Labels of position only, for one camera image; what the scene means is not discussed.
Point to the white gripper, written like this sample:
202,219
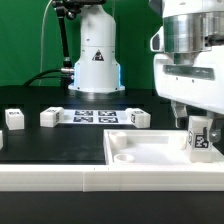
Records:
200,85

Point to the white square tabletop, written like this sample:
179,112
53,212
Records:
146,147

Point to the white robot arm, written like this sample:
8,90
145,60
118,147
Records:
188,62

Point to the AprilTag marker sheet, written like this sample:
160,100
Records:
97,117

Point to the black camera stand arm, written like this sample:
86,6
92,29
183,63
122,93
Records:
69,9

